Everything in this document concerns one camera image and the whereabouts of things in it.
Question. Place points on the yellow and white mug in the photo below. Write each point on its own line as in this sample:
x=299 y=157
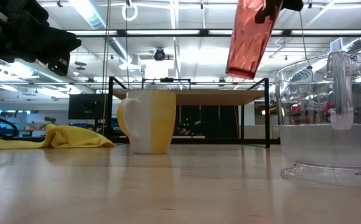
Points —
x=162 y=124

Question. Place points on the black metal table frame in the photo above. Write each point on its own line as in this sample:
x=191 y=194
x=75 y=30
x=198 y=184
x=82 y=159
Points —
x=205 y=32

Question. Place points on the black monitor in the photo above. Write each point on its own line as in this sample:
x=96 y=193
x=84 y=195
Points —
x=85 y=105

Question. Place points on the orange translucent plastic tumbler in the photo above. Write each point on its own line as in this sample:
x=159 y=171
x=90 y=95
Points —
x=246 y=46

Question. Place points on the black round overhead camera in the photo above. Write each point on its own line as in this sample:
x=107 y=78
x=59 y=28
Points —
x=159 y=54

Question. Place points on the yellow cloth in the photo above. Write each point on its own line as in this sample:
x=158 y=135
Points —
x=65 y=138

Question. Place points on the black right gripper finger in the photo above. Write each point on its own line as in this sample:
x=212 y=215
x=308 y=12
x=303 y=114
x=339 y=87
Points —
x=269 y=11

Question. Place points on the wooden shelf with black legs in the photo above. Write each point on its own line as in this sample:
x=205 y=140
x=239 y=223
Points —
x=199 y=97

